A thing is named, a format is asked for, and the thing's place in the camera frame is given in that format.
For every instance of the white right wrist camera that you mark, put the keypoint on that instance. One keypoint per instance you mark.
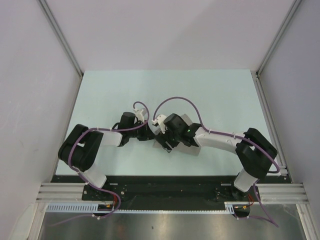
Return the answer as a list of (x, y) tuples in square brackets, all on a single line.
[(159, 122)]

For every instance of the left aluminium corner post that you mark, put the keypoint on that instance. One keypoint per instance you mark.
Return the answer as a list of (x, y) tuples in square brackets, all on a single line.
[(49, 15)]

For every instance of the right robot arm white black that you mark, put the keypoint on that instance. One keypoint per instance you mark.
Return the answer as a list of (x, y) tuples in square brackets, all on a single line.
[(254, 151)]

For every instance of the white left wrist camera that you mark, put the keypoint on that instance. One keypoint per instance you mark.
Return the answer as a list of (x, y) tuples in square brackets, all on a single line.
[(140, 114)]

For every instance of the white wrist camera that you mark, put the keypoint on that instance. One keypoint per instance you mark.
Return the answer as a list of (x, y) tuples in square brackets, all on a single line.
[(140, 114), (159, 122)]

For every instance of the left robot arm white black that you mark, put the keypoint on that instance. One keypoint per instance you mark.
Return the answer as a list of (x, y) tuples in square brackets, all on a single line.
[(80, 148)]

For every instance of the grey cloth napkin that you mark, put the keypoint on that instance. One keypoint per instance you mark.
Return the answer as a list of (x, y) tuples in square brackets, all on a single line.
[(186, 140)]

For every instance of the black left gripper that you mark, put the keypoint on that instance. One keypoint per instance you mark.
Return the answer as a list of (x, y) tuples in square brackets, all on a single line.
[(147, 134)]

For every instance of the white slotted cable duct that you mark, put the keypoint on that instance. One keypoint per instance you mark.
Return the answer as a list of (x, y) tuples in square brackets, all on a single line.
[(95, 208)]

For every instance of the aluminium corner post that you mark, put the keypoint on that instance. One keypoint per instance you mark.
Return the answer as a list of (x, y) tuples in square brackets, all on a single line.
[(49, 15), (279, 35)]

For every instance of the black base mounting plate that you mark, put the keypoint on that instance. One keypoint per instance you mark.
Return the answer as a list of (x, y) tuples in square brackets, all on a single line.
[(168, 193)]

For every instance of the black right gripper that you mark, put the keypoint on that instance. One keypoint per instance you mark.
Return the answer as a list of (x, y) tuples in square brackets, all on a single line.
[(164, 137)]

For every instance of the right aluminium corner post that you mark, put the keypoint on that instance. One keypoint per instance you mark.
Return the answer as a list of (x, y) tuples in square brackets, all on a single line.
[(279, 35)]

